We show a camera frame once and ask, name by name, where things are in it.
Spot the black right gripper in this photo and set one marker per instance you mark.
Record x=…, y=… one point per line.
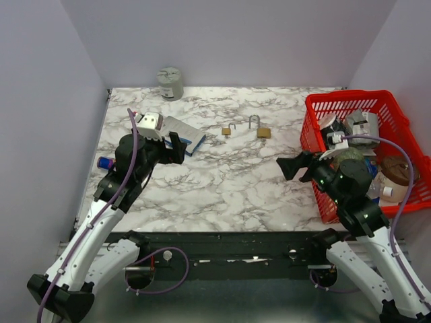
x=290, y=165

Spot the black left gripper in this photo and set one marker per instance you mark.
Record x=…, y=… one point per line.
x=175, y=155

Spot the large brass padlock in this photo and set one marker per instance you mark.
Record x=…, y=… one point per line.
x=262, y=132

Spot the small brass padlock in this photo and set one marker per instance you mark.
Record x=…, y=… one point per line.
x=227, y=131

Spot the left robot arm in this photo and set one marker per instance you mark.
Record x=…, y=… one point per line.
x=69, y=286

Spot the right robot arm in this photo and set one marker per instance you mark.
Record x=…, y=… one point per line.
x=391, y=286

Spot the blue razor package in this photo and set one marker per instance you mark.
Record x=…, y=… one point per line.
x=187, y=134

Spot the green round melon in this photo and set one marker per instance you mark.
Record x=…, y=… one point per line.
x=350, y=153

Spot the grey cylindrical canister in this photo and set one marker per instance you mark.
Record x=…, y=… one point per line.
x=170, y=82

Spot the red bull can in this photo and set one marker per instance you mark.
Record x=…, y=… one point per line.
x=105, y=163

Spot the blue snack packet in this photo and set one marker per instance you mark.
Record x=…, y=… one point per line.
x=372, y=166

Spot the grey white pouch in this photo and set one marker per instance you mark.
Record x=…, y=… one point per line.
x=362, y=123

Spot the clear plastic water bottle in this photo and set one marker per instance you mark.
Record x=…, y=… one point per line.
x=377, y=190

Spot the brown lid white jar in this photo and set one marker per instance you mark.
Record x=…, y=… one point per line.
x=394, y=171

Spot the red plastic basket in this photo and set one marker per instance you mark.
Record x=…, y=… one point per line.
x=393, y=125

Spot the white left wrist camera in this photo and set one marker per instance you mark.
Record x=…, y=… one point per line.
x=149, y=125

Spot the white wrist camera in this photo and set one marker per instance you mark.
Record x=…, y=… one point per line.
x=149, y=125
x=337, y=144

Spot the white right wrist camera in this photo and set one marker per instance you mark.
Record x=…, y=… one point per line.
x=337, y=144

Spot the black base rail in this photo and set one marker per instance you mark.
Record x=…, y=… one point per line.
x=222, y=256

